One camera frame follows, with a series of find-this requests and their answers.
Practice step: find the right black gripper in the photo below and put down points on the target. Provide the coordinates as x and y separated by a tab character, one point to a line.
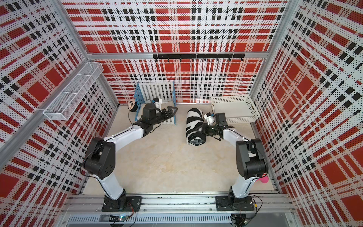
205	131

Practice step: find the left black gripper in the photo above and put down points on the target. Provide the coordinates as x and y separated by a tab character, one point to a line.
171	114

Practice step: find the grey zebra plush pillowcase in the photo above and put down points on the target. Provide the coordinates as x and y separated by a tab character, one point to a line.
194	127

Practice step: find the white plastic basket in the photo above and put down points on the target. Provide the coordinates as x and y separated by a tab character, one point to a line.
238	109

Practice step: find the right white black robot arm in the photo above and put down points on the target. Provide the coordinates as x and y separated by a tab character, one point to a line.
250	159

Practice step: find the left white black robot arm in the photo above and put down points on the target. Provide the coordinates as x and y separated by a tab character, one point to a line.
100	159

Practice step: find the blue white toy crib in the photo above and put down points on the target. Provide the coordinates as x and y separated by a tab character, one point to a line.
161	92

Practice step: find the panda plush toy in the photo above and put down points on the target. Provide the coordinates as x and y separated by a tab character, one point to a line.
132	105

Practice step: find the white pink plush doll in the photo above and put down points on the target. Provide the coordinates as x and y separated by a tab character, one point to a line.
264	179

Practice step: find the green circuit board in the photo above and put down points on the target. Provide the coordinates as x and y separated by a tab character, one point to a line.
120	218

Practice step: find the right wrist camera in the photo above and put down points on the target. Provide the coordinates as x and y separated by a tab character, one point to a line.
209	118

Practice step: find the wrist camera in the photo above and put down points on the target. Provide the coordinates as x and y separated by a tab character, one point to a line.
209	118
158	104

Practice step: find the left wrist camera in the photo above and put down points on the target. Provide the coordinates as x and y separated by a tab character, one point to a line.
158	104

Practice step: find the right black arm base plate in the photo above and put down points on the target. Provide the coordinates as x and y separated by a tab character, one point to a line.
227	203

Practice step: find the black hook rail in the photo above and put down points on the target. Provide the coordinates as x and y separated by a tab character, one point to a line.
198	56

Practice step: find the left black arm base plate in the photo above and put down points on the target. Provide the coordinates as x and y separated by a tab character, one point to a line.
130	203

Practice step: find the white wire mesh shelf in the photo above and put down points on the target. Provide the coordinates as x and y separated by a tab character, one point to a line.
66	102

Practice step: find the aluminium mounting rail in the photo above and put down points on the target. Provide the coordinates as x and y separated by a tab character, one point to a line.
185	209

